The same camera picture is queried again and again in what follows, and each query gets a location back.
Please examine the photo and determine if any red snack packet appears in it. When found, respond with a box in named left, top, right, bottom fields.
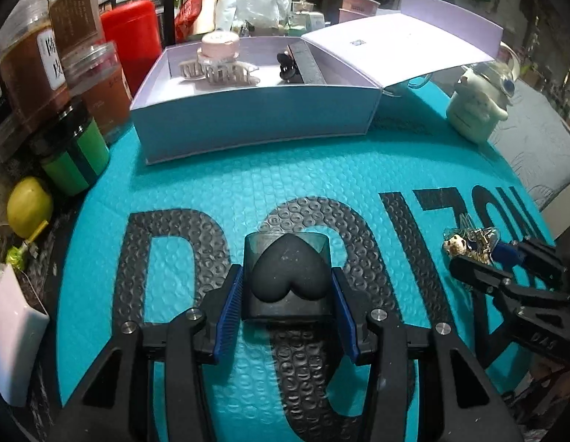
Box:
left=175, top=0, right=207, bottom=42

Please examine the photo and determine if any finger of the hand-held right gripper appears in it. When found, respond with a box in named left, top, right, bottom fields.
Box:
left=450, top=255, right=570, bottom=307
left=491, top=237, right=569, bottom=288

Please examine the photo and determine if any beige paper pouch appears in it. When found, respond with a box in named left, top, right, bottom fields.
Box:
left=193, top=0, right=221, bottom=38

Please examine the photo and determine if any green plastic pick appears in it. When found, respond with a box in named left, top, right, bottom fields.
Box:
left=4, top=221, right=50, bottom=268

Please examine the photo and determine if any black hair clip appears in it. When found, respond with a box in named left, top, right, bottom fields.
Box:
left=276, top=50, right=309, bottom=84

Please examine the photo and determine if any thick pink round case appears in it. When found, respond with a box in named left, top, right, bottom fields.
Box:
left=197, top=31, right=240, bottom=63

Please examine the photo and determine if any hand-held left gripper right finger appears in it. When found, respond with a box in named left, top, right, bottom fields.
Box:
left=330, top=266, right=525, bottom=442

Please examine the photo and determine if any yellow lemon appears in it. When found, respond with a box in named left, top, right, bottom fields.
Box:
left=6, top=176, right=53, bottom=238

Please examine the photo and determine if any group of clear spice jars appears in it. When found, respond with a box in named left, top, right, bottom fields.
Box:
left=0, top=0, right=134, bottom=143

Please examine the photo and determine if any clear glass mug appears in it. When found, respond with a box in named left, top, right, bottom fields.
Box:
left=381, top=71, right=440, bottom=99

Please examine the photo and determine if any white cartoon dog bottle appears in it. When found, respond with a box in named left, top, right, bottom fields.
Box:
left=446, top=43, right=520, bottom=143

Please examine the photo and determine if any green jar with black lid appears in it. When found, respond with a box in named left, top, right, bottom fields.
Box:
left=31, top=101, right=111, bottom=196

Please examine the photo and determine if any white blue medicine box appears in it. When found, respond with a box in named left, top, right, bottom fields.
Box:
left=289, top=9, right=327, bottom=35

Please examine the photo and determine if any black heart sponge case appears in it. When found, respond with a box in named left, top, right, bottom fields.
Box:
left=243, top=232, right=335, bottom=323

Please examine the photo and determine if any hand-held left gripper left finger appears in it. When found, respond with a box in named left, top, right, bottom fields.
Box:
left=48, top=264, right=245, bottom=442

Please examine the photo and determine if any teal bubble mailer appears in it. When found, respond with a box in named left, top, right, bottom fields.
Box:
left=57, top=78, right=557, bottom=442

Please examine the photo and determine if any keychain with bear charm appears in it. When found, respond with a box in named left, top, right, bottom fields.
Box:
left=441, top=225, right=500, bottom=268

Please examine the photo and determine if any grey quilted cushion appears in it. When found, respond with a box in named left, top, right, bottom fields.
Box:
left=488, top=78, right=570, bottom=213

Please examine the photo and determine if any pearl beige hair claw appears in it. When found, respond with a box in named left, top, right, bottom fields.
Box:
left=177, top=53, right=260, bottom=87

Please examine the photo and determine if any lavender cardboard box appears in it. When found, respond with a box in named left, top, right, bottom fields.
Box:
left=129, top=0, right=504, bottom=166

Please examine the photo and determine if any red plastic canister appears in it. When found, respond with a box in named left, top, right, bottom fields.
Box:
left=101, top=0, right=163, bottom=81

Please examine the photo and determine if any clear plastic bag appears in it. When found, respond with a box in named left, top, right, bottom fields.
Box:
left=236, top=0, right=290, bottom=35

